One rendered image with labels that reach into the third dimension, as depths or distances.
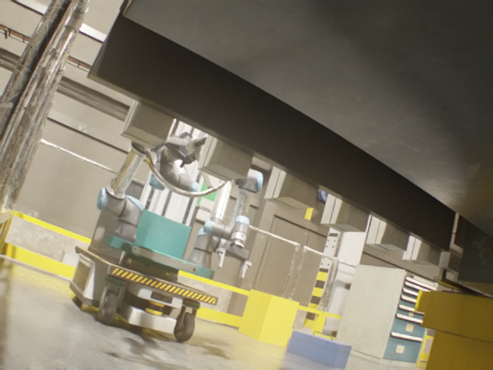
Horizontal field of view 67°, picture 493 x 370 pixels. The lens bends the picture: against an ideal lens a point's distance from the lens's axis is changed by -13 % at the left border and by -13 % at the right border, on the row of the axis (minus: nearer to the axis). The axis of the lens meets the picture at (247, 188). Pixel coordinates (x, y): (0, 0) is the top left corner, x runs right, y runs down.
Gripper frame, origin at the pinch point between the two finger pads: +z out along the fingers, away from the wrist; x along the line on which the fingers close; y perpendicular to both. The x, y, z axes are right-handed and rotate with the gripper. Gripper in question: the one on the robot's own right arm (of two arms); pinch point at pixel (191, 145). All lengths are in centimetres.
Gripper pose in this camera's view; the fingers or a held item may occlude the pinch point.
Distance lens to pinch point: 159.7
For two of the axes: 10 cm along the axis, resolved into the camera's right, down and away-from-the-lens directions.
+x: -6.9, -6.2, -3.7
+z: 5.1, -0.5, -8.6
